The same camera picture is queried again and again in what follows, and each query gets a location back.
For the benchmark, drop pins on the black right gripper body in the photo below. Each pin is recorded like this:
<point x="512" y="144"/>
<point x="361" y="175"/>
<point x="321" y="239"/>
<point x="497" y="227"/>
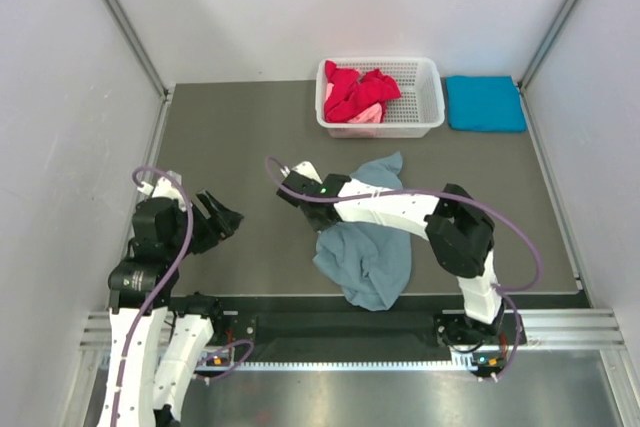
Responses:
<point x="316" y="225"/>

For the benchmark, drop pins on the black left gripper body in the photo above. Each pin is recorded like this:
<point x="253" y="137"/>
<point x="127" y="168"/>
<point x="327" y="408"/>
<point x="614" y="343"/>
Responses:
<point x="207" y="231"/>

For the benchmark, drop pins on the grey-blue t-shirt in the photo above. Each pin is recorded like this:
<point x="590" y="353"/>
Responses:
<point x="370" y="263"/>

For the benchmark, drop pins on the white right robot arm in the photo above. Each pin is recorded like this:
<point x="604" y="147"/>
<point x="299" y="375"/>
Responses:
<point x="460" y="234"/>

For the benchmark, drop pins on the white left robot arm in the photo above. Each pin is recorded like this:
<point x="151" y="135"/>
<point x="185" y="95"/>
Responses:
<point x="157" y="338"/>

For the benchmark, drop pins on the pink t-shirt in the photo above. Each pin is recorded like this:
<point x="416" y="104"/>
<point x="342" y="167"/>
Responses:
<point x="355" y="103"/>

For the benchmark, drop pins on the red t-shirt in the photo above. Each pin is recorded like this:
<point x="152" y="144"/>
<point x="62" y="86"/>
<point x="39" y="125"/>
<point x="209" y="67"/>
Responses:
<point x="391" y="91"/>

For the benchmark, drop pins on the white plastic laundry basket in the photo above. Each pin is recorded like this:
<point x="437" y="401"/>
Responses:
<point x="420" y="109"/>

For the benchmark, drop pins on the folded turquoise t-shirt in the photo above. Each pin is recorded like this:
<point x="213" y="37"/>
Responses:
<point x="484" y="104"/>

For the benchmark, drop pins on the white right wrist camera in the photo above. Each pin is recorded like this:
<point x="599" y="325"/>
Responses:
<point x="307" y="169"/>

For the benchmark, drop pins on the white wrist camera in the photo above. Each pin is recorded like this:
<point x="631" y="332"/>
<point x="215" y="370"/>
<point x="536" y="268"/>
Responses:
<point x="307" y="169"/>
<point x="163" y="187"/>

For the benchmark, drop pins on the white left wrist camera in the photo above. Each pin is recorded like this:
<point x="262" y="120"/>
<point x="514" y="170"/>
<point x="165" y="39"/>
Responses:
<point x="163" y="187"/>

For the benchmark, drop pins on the grey slotted cable duct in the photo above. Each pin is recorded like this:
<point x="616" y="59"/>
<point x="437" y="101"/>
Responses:
<point x="456" y="362"/>

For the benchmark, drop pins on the aluminium front frame rail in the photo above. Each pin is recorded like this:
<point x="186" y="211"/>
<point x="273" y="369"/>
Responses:
<point x="550" y="329"/>

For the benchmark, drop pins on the left aluminium corner post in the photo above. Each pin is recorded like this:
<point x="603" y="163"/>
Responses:
<point x="132" y="39"/>

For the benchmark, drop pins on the aluminium corner post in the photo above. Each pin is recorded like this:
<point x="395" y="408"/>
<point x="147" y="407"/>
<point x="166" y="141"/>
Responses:
<point x="559" y="22"/>
<point x="132" y="39"/>

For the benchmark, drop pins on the right aluminium corner post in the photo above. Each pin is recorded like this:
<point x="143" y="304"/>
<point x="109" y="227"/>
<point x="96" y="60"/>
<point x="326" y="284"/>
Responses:
<point x="559" y="22"/>

